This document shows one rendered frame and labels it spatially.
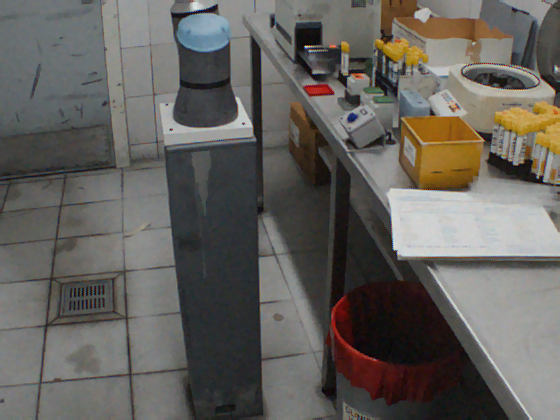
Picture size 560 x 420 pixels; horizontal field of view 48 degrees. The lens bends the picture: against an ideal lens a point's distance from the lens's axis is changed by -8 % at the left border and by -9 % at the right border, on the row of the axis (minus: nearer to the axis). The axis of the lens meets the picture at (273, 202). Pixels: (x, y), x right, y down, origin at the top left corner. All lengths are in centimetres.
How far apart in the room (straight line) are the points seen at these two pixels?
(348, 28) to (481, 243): 107
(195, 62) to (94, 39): 181
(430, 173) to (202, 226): 57
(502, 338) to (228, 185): 80
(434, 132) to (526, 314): 53
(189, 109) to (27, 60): 189
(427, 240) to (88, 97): 244
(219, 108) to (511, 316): 81
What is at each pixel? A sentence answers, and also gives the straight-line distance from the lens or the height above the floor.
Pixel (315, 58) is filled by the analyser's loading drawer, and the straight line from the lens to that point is 192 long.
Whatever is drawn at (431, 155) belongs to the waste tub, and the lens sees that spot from 128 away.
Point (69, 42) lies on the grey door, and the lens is 326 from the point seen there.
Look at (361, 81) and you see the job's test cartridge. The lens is 166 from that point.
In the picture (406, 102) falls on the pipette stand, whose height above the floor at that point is 97.
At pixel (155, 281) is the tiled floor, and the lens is 257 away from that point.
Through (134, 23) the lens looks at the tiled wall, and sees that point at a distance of 329.
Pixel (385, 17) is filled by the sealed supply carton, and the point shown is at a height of 92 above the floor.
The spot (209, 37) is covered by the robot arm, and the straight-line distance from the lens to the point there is 145.
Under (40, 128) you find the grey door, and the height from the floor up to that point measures 27.
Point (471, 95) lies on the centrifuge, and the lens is 155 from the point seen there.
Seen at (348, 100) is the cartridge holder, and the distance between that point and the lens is 168.
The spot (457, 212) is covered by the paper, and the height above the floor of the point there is 89.
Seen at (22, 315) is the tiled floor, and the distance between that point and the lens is 252.
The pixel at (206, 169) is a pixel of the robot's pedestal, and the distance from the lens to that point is 151.
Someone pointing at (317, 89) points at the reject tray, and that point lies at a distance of 180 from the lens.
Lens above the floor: 147
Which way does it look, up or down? 29 degrees down
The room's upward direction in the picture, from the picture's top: 1 degrees counter-clockwise
